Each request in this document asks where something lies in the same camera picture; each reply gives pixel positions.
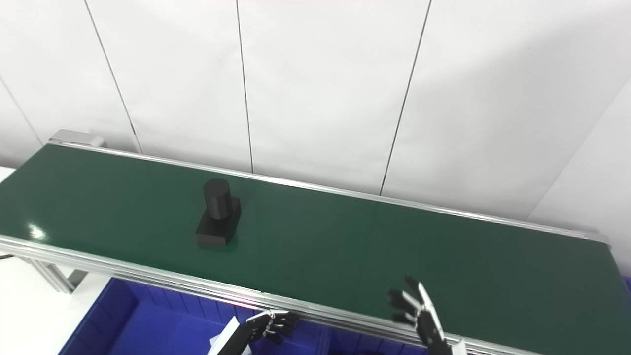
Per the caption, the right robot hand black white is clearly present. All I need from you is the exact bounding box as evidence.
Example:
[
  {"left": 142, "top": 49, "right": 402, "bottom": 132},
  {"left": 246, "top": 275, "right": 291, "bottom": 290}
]
[{"left": 387, "top": 275, "right": 469, "bottom": 355}]

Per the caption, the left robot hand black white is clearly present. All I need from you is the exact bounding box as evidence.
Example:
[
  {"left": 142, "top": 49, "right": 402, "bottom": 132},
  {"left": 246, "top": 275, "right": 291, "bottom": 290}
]
[{"left": 207, "top": 310, "right": 300, "bottom": 355}]

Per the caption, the black cylinder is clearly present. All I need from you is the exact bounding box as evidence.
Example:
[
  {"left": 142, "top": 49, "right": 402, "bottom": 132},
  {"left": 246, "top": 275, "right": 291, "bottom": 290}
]
[{"left": 195, "top": 178, "right": 242, "bottom": 249}]

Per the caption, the aluminium conveyor support leg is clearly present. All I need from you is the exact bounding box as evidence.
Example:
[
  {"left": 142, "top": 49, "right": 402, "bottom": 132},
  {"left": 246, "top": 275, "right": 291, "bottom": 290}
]
[{"left": 30, "top": 259, "right": 89, "bottom": 294}]

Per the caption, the grey conveyor end housing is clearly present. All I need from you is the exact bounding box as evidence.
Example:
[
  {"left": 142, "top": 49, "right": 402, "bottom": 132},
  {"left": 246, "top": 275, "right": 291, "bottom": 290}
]
[{"left": 49, "top": 129, "right": 106, "bottom": 147}]

